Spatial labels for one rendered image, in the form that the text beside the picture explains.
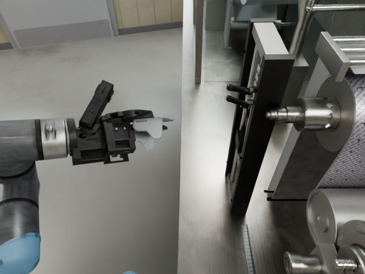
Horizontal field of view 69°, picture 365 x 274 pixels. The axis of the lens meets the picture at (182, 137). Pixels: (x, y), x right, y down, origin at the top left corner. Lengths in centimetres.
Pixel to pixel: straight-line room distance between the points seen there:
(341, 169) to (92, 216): 167
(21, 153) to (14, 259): 16
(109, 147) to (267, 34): 36
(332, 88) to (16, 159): 57
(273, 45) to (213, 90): 80
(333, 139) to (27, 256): 55
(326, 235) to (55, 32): 373
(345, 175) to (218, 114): 67
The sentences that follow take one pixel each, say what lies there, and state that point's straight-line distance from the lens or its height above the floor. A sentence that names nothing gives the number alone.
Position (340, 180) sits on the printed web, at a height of 122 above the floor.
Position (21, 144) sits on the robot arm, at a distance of 51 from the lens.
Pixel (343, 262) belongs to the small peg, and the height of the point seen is 128.
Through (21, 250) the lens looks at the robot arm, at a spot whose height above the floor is 127.
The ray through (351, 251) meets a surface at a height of 128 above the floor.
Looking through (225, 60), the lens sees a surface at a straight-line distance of 129.
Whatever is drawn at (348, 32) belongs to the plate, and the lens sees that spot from 121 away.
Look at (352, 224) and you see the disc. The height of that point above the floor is 127.
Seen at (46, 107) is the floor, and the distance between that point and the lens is 294.
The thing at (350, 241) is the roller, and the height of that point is 125.
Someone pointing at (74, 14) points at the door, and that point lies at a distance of 383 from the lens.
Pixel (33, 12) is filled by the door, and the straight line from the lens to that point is 390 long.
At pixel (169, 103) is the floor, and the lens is 264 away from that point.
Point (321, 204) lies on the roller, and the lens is 61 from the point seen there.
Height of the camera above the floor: 168
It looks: 47 degrees down
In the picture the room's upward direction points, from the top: 2 degrees counter-clockwise
